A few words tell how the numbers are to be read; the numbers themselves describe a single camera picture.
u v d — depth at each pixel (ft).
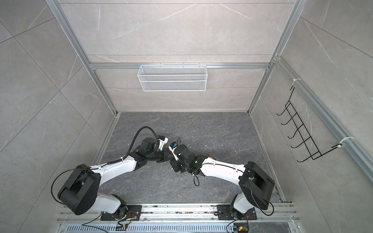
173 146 2.38
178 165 2.40
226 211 2.41
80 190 1.41
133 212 2.39
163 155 2.45
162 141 2.62
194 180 2.80
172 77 3.29
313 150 1.91
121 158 1.87
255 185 1.39
